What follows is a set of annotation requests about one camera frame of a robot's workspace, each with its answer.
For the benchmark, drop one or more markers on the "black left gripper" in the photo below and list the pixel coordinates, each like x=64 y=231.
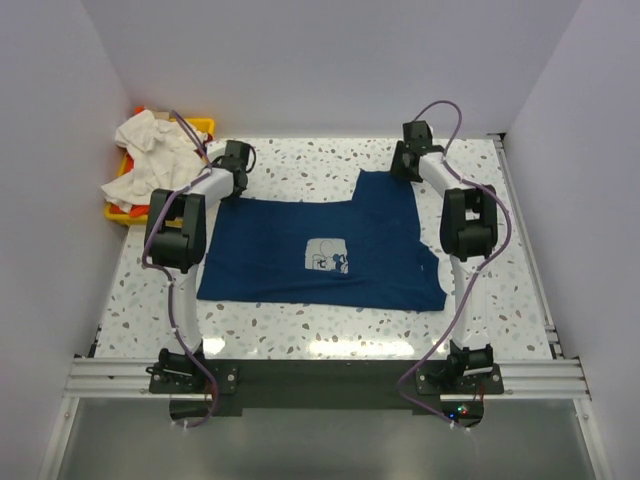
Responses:
x=238 y=181

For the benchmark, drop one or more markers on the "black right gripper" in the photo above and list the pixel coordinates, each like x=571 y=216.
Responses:
x=401 y=166

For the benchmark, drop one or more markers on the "blue printed t-shirt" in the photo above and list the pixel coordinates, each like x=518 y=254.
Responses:
x=363 y=252

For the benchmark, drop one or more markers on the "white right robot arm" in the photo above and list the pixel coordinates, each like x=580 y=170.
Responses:
x=468 y=233

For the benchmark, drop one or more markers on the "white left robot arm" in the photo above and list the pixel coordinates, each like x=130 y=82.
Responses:
x=175 y=244

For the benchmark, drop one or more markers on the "white crumpled t-shirt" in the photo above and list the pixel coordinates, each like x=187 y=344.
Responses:
x=173 y=156

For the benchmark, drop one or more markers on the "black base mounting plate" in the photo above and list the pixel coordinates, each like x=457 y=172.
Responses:
x=229 y=387

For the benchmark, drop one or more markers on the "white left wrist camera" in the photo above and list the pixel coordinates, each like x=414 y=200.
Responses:
x=215 y=149

